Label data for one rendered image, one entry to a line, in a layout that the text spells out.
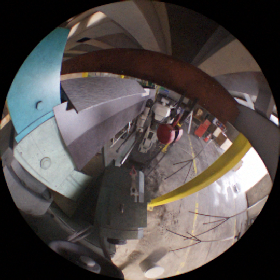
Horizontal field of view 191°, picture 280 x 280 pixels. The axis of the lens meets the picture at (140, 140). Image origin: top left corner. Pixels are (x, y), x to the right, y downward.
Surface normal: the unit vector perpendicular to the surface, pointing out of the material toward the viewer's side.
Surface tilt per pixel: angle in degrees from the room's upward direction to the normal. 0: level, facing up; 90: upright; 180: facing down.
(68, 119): 78
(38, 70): 90
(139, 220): 0
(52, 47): 90
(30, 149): 90
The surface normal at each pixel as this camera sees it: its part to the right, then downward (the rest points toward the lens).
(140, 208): 0.28, -0.72
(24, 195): 0.94, 0.15
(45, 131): 0.90, 0.43
